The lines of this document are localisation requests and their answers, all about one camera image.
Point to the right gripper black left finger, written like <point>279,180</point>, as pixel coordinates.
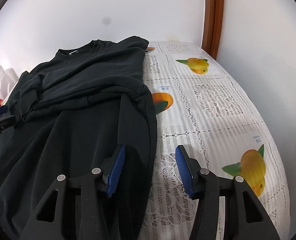
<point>70,208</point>

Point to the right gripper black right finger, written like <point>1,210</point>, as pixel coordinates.
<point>244,215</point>

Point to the black sweatshirt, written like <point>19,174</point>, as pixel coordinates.
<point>70,115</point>

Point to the white fruit print tablecloth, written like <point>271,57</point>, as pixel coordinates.
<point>200,106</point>

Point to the brown wooden door frame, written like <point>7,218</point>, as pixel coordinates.
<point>213,19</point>

